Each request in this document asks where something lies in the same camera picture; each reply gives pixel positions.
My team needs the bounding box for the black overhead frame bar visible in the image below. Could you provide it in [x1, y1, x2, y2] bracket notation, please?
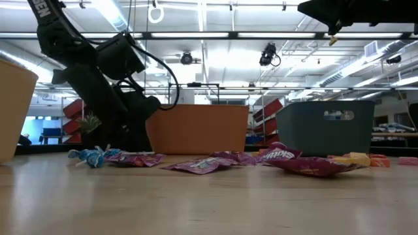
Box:
[0, 31, 418, 40]

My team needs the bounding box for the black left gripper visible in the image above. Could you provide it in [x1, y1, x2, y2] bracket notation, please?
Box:
[88, 32, 161, 153]

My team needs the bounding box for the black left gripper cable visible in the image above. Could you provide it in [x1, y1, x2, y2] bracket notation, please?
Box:
[129, 42, 180, 112]

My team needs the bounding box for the orange plastic bin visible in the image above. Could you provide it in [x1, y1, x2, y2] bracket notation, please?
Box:
[145, 103, 251, 155]

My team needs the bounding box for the teal plastic bin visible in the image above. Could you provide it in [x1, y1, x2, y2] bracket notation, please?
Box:
[276, 99, 376, 158]

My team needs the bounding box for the small potted green plant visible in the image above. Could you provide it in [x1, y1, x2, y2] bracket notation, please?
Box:
[77, 113, 110, 151]

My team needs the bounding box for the red bin rack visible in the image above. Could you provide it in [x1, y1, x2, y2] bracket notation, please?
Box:
[61, 97, 86, 145]
[251, 97, 284, 146]

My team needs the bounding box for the black background rail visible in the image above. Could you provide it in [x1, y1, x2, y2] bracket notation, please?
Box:
[32, 85, 418, 91]

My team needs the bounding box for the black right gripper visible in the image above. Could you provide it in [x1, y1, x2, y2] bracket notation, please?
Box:
[297, 0, 373, 35]

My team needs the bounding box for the yellow plastic bin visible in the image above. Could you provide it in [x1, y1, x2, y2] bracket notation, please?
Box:
[0, 58, 39, 164]

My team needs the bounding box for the white ceiling vent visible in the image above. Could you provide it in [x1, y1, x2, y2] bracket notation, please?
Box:
[364, 40, 379, 58]

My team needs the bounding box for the black aluminium table frame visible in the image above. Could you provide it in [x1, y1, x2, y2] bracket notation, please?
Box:
[14, 143, 418, 157]

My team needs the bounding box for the white hanging ring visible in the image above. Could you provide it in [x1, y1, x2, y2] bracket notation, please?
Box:
[147, 0, 165, 24]

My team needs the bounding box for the purple Skittles candy bag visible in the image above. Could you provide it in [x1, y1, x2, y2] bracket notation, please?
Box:
[256, 142, 303, 164]
[267, 156, 366, 178]
[163, 156, 239, 176]
[104, 152, 166, 168]
[210, 150, 257, 166]

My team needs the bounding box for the black camera with cable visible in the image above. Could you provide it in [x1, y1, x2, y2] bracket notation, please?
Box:
[259, 42, 281, 68]

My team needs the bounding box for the white LED light bar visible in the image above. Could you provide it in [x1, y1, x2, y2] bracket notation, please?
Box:
[0, 31, 39, 39]
[150, 31, 229, 39]
[324, 31, 403, 39]
[80, 31, 144, 39]
[237, 31, 316, 39]

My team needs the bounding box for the wooden background table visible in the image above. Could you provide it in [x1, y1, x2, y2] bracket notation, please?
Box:
[371, 122, 418, 148]

